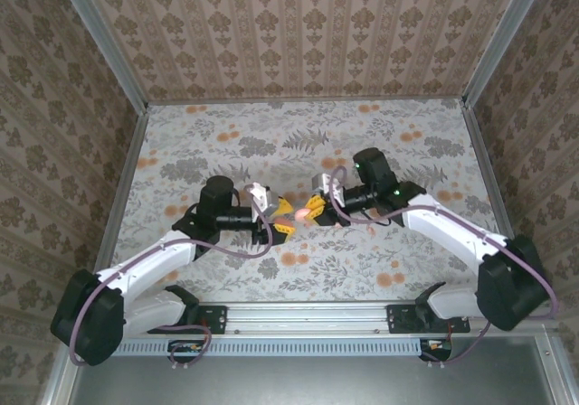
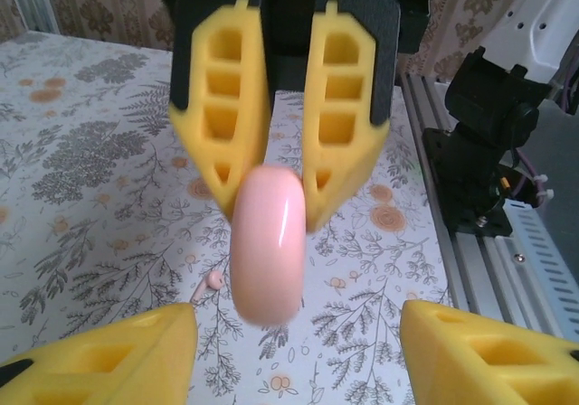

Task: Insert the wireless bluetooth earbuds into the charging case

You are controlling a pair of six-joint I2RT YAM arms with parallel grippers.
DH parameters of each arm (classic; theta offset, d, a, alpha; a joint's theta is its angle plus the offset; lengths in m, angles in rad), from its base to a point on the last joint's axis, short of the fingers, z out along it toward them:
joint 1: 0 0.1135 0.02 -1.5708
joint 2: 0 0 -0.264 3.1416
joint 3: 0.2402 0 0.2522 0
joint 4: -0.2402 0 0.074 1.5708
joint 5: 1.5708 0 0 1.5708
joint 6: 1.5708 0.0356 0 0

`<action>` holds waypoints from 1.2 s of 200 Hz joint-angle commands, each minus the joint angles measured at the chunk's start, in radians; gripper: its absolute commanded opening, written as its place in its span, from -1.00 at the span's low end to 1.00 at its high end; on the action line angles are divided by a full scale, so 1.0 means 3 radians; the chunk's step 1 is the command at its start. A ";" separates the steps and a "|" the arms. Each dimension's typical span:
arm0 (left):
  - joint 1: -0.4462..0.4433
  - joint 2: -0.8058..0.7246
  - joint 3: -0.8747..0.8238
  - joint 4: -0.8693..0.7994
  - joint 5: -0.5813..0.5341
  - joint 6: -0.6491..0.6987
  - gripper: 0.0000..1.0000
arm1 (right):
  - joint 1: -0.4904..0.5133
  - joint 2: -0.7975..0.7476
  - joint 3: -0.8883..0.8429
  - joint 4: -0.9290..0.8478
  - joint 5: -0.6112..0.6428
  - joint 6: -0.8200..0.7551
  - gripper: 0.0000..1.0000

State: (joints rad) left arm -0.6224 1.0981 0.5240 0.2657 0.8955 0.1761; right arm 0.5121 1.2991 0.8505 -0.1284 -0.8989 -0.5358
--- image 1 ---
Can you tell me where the aluminium table side rail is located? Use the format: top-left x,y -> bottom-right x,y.
97,106 -> 150,266
460,104 -> 510,243

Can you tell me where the aluminium frame bar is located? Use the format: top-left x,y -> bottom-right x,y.
40,359 -> 87,405
533,323 -> 578,405

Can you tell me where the pink earbud charging case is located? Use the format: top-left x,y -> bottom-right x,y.
275,206 -> 310,227

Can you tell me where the aluminium corner post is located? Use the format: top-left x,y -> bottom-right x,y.
52,0 -> 150,113
460,0 -> 556,108

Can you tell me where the slotted grey cable duct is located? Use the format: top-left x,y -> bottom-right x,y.
112,337 -> 424,357

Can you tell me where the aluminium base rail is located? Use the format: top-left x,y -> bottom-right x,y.
121,301 -> 557,338

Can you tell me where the small black controller board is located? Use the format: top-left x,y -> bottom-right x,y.
418,337 -> 453,362
167,339 -> 204,363

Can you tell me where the grey sheet metal panel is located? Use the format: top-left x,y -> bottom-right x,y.
71,336 -> 557,405

